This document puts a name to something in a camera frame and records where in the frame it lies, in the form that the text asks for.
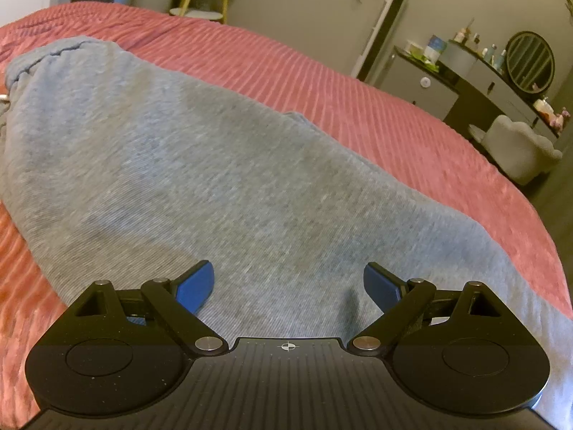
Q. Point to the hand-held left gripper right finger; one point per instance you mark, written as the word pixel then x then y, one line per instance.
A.
pixel 380 284

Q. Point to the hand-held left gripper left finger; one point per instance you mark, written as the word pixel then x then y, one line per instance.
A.
pixel 197 286

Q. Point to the grey pants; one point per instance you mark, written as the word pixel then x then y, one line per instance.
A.
pixel 224 165

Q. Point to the red ribbed blanket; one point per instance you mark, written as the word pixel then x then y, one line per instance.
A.
pixel 358 98

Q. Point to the fluffy pale chair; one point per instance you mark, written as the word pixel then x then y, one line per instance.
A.
pixel 519 150

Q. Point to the grey cabinet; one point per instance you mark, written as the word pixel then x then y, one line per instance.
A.
pixel 416 92

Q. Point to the green packet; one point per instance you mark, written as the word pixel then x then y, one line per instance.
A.
pixel 425 61

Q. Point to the grey vanity desk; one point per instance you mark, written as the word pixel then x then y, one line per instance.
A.
pixel 488 83

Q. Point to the white jar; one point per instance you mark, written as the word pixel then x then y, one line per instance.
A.
pixel 414 48

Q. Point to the blue and white box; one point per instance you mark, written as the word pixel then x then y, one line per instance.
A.
pixel 435 48

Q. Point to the pink plush toy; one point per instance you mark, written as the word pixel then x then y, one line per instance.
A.
pixel 562 118

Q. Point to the teal cosmetic bottle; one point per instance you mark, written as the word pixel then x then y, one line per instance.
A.
pixel 502 59
pixel 493 54

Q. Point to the reed diffuser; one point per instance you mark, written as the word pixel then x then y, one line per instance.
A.
pixel 461 33

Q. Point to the round black-framed mirror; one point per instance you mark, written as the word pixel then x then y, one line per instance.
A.
pixel 530 60

